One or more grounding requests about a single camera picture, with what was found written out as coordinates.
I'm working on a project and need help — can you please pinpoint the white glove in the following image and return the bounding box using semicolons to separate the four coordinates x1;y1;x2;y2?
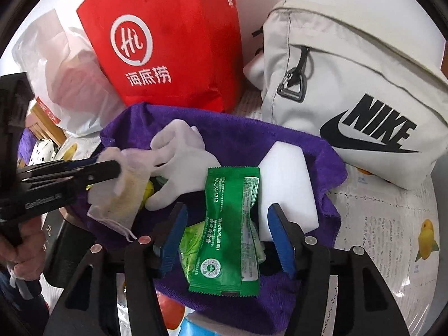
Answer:
121;119;221;212

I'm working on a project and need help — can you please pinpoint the green and white packet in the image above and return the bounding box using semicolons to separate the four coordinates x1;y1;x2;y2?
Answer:
188;166;261;296

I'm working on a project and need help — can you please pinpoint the light wooden headboard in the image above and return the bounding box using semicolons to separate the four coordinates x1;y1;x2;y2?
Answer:
30;100;64;141

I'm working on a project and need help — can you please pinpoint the blue tissue pack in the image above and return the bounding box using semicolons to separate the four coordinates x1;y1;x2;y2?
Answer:
182;315;225;336

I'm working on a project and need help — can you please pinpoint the white drawstring cloth pouch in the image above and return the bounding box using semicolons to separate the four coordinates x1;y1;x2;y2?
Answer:
87;147;153;242

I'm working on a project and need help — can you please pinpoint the dark green tea tin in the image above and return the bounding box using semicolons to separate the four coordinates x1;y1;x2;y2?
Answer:
42;213;102;288

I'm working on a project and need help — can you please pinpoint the fruit print tablecloth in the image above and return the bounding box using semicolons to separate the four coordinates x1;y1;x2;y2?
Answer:
54;91;448;336

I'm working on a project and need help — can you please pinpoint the person's left forearm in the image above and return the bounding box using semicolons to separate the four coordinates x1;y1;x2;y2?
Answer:
0;269;50;336

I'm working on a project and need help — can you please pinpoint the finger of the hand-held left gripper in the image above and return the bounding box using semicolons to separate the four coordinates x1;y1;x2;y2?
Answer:
17;157;101;180
20;160;123;201

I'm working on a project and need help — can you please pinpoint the white floral pillow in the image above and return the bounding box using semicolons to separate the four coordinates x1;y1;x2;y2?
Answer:
28;139;58;167

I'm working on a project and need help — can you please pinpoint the white plastic shopping bag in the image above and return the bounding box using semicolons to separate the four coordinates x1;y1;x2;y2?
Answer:
12;7;127;137

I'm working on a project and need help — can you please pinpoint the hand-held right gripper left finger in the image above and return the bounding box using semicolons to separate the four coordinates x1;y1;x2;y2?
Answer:
44;202;189;336

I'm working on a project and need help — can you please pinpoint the purple towel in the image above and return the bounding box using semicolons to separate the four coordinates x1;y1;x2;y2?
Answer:
68;102;349;335

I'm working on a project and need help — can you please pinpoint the white sponge block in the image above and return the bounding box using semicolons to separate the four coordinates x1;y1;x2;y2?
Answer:
257;142;320;244

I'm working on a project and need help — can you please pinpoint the person's left hand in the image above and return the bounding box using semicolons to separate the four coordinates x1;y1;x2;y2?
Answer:
0;213;48;281

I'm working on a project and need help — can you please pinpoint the beige waist bag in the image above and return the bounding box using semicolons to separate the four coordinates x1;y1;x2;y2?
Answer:
243;0;448;190

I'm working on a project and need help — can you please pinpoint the purple plush toy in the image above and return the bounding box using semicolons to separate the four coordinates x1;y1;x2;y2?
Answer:
17;129;36;165

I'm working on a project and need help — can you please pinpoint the red paper bag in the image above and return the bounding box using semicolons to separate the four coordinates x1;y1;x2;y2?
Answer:
76;0;246;114

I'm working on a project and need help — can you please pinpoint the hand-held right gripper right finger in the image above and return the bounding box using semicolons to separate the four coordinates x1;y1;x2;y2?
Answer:
267;203;410;336

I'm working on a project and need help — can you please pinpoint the light green tissue pack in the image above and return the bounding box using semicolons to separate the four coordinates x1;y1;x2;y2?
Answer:
178;220;267;285

